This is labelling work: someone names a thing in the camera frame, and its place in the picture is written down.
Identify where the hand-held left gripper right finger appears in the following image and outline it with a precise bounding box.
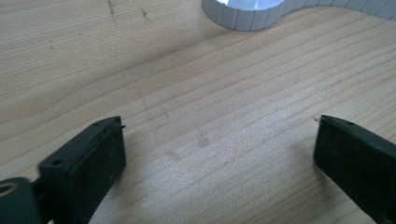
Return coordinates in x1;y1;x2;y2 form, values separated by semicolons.
313;114;396;224

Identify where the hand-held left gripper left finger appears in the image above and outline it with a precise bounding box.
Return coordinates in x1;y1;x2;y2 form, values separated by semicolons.
37;116;127;224

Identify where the white round bowl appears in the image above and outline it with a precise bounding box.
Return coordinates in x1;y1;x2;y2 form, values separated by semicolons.
201;0;396;33

